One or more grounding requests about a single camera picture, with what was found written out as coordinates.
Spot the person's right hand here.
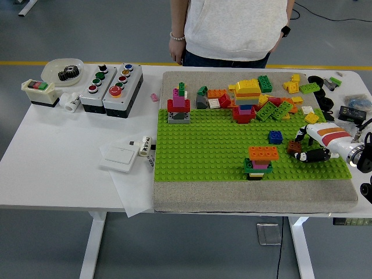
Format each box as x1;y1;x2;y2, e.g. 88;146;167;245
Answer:
169;39;184;65

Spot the person's left hand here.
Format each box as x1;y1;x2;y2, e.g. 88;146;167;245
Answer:
267;36;285;55

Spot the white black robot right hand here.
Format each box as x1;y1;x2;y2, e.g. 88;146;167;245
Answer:
292;121;360;163

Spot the brown toy brick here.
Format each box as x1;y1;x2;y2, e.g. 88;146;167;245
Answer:
287;140;303;155

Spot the dark green toy brick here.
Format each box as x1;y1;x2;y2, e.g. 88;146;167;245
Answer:
257;75;274;94

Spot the tall pink toy brick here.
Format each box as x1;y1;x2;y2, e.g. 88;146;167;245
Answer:
172;88;186;107

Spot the yellow domed toy brick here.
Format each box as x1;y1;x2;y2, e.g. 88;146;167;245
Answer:
234;78;262;93

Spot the lime green toy brick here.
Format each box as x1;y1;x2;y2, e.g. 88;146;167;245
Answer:
299;82;321;95

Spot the lime green long brick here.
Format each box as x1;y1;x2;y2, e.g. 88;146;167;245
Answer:
270;99;294;120
255;101;280;122

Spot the blue square toy brick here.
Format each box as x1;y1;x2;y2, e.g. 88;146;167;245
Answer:
267;130;284;145

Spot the orange curved toy brick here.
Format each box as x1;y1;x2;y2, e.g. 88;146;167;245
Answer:
234;90;262;98

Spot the red wide toy brick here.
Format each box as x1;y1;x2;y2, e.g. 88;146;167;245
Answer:
167;98;191;113

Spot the orange long toy brick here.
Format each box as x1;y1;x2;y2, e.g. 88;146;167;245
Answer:
248;145;280;162
207;88;228;99

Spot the grey long toy brick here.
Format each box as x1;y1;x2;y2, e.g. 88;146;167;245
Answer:
234;96;260;106

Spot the grey base toy brick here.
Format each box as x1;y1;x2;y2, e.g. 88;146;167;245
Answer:
167;111;191;125

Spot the red large toy brick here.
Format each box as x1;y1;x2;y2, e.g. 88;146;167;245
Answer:
232;105;256;124

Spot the green wide toy brick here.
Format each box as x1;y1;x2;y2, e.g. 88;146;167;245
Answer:
243;158;274;174

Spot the green studded baseplate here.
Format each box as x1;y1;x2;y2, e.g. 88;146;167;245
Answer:
153;108;353;183

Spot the clear plastic bag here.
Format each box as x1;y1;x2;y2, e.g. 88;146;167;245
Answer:
334;120;364;137

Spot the black digital meter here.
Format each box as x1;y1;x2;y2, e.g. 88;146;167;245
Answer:
338;106;367;122

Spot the clear bag with blue item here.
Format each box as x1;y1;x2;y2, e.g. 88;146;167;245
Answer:
344;94;372;110

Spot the person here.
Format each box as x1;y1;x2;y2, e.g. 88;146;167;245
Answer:
169;0;295;69

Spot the emergency stop control box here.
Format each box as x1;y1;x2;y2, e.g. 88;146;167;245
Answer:
102;63;144;119

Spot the table height control panel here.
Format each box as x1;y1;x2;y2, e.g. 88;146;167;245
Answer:
332;217;372;226

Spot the three-button control box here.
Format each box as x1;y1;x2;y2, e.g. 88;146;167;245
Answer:
80;64;117;115

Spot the labelled white pipe fitting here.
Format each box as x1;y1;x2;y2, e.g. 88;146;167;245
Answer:
129;135;153;158

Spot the black metal gear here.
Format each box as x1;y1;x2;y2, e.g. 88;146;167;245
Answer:
58;65;81;81

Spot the metal floor plate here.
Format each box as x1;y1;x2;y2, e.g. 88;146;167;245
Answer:
256;223;282;246

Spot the white pipe tee fitting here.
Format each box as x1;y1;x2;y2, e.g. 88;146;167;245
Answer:
59;92;81;113

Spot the white table leg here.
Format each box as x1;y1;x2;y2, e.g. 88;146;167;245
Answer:
78;210;108;279
288;216;316;279

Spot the white plastic bowl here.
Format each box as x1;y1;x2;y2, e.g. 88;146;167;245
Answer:
41;58;85;87

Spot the grey-brown mat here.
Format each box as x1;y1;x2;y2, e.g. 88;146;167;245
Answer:
153;71;359;214

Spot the white paper sheet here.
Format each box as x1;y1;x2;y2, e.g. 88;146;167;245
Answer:
99;139;155;218

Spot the white desk foot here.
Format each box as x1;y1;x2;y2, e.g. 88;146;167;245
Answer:
17;0;38;17

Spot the black long floor cable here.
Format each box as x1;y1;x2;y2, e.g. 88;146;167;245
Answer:
293;7;372;23

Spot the white wall switch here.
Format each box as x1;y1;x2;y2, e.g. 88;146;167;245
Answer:
99;141;140;174

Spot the beige switch box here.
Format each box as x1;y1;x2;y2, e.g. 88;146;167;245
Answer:
21;79;60;108

